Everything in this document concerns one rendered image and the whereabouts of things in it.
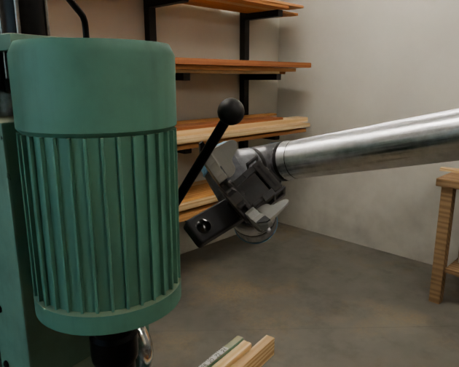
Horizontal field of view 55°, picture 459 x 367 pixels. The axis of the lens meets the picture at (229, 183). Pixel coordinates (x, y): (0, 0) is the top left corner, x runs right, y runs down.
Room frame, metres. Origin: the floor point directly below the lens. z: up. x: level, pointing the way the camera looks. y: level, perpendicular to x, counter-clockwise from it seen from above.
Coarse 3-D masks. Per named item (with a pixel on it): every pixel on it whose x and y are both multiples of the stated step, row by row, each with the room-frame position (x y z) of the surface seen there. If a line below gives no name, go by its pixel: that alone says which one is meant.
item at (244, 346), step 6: (240, 342) 0.80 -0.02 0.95; (246, 342) 0.80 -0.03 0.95; (234, 348) 0.78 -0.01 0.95; (240, 348) 0.78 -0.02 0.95; (246, 348) 0.78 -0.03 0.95; (228, 354) 0.76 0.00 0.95; (234, 354) 0.76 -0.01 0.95; (240, 354) 0.76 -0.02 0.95; (222, 360) 0.74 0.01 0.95; (228, 360) 0.74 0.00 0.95; (234, 360) 0.75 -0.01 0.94; (216, 366) 0.72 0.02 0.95; (222, 366) 0.72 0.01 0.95; (228, 366) 0.73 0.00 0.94
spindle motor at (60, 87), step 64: (64, 64) 0.42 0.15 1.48; (128, 64) 0.44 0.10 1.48; (64, 128) 0.42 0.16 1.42; (128, 128) 0.44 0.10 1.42; (64, 192) 0.43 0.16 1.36; (128, 192) 0.44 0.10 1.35; (64, 256) 0.43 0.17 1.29; (128, 256) 0.44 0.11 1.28; (64, 320) 0.43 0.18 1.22; (128, 320) 0.43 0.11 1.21
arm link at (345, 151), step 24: (408, 120) 0.77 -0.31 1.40; (432, 120) 0.73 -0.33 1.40; (456, 120) 0.70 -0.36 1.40; (288, 144) 0.95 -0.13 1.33; (312, 144) 0.90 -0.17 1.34; (336, 144) 0.85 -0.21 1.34; (360, 144) 0.81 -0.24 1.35; (384, 144) 0.78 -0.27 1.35; (408, 144) 0.75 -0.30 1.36; (432, 144) 0.72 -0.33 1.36; (456, 144) 0.70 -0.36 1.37; (288, 168) 0.93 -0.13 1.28; (312, 168) 0.89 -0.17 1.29; (336, 168) 0.86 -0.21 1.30; (360, 168) 0.83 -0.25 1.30; (384, 168) 0.81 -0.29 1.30
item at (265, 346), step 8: (264, 336) 0.83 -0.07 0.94; (256, 344) 0.80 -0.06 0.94; (264, 344) 0.80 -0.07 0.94; (272, 344) 0.82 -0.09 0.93; (248, 352) 0.78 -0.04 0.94; (256, 352) 0.78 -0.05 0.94; (264, 352) 0.80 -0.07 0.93; (272, 352) 0.82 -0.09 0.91; (240, 360) 0.75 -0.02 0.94; (248, 360) 0.75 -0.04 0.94; (256, 360) 0.77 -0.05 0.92; (264, 360) 0.80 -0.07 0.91
